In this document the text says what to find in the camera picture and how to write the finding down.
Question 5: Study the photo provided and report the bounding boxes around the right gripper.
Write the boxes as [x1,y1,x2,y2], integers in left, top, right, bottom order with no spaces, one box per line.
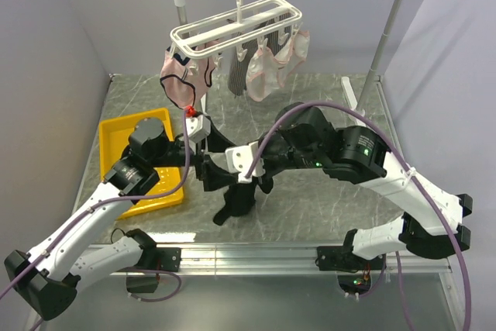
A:
[252,129,325,182]

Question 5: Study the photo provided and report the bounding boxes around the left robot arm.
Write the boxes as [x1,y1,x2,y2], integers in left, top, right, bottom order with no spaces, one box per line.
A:
[4,114,233,321]

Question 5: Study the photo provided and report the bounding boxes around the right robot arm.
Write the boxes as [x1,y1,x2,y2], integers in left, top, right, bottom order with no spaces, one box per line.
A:
[250,102,473,273]

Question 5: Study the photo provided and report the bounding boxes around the grey striped underwear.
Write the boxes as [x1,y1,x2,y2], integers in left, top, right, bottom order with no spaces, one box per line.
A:
[228,31,287,96]

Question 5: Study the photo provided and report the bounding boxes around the pink underwear black trim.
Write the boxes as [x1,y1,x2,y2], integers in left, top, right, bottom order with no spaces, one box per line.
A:
[160,47,222,109]

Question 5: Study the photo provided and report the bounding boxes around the white underwear pink trim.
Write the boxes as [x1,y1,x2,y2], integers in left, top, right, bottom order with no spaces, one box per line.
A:
[246,30,310,102]

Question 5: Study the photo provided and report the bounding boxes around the white clip hanger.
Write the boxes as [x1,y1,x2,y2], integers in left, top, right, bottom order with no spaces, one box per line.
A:
[170,0,303,60]

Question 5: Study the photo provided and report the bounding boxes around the yellow plastic tray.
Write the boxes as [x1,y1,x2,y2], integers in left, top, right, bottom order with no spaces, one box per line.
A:
[98,107,184,220]

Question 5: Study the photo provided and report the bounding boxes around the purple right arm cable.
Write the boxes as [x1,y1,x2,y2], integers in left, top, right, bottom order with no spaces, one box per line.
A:
[244,101,473,331]

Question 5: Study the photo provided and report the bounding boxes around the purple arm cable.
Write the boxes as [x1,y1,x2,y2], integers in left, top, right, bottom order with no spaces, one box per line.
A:
[244,101,473,331]
[0,108,191,331]

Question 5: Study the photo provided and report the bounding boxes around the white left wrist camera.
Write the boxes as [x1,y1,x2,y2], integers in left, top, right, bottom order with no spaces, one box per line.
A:
[184,106,211,143]

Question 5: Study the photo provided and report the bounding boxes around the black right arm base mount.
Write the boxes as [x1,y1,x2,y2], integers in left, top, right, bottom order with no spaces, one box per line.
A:
[315,246,350,272]

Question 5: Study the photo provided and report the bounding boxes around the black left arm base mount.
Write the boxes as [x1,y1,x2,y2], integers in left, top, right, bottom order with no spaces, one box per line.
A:
[152,247,181,272]

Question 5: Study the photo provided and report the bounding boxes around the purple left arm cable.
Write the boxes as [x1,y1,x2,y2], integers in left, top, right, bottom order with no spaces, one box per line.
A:
[0,108,191,331]

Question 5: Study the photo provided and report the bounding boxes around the aluminium table edge rail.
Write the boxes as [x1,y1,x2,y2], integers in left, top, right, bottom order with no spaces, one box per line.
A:
[42,241,453,276]

